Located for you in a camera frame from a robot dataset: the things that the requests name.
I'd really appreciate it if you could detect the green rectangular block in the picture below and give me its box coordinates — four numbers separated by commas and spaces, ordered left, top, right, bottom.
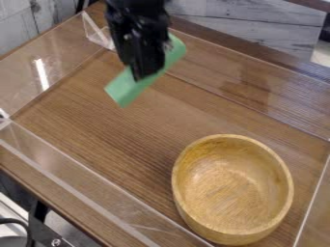
104, 34, 187, 107

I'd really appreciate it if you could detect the clear acrylic tray wall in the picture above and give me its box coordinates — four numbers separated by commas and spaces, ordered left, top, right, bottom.
0, 109, 213, 247

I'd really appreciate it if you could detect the brown wooden bowl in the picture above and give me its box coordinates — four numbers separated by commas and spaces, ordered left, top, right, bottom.
171, 134, 294, 246

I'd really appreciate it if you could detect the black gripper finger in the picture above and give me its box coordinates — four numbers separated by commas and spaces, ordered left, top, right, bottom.
130, 42, 166, 80

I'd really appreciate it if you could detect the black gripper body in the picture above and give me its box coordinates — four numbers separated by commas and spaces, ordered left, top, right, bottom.
103, 0, 172, 66

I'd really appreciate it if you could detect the clear acrylic corner bracket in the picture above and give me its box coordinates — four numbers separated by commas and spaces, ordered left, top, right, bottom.
82, 12, 116, 51

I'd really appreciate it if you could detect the black table leg bracket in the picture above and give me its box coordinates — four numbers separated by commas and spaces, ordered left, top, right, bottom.
27, 201, 75, 247

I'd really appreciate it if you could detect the black cable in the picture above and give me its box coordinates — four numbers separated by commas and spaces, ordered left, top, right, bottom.
0, 217, 36, 247

